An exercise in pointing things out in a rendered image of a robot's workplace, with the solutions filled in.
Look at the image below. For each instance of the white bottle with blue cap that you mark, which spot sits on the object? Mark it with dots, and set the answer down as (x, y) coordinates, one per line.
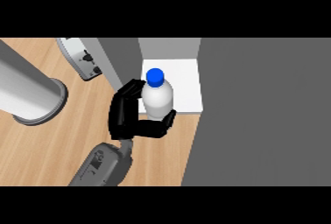
(156, 99)

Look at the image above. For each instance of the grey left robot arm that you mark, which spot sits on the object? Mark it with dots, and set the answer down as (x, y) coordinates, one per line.
(103, 166)

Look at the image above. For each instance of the pale grey toaster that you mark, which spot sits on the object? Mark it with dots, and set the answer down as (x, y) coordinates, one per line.
(81, 59)

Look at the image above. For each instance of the dark grey cabinet door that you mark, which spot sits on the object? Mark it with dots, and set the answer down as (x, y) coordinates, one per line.
(258, 112)

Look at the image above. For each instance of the grey cabinet with white shelf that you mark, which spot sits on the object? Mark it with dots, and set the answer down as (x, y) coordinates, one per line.
(170, 75)

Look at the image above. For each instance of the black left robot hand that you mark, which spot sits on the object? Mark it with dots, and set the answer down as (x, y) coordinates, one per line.
(122, 116)

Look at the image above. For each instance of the grey cylindrical appliance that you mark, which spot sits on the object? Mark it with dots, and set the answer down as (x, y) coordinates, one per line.
(28, 90)

